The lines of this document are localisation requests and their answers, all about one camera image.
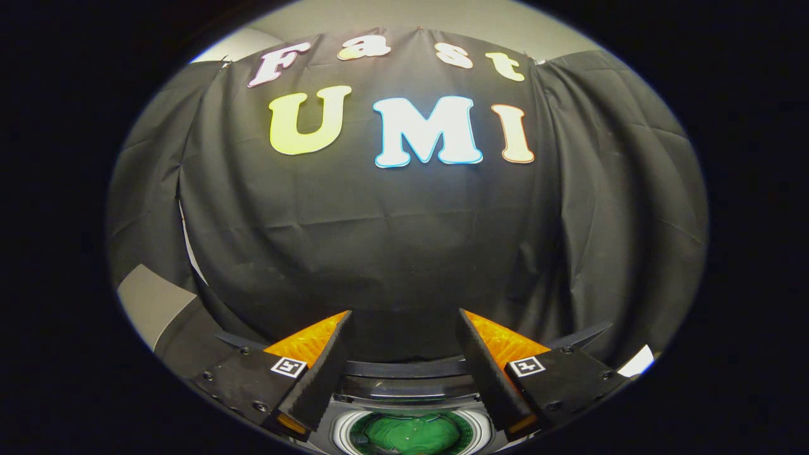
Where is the white table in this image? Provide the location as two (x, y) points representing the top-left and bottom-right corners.
(616, 344), (655, 379)

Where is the grey washing machine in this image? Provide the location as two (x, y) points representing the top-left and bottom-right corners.
(308, 378), (514, 455)

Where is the green polo shirt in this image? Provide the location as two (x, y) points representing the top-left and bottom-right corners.
(363, 413), (462, 455)

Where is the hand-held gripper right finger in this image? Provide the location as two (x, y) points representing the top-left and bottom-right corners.
(455, 308), (629, 444)

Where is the black backdrop cloth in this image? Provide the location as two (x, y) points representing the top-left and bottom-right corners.
(106, 28), (709, 373)

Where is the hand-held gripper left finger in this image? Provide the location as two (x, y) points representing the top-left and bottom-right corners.
(188, 310), (355, 443)

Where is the grey and beige cabinet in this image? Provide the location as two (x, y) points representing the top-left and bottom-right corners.
(117, 264), (267, 380)

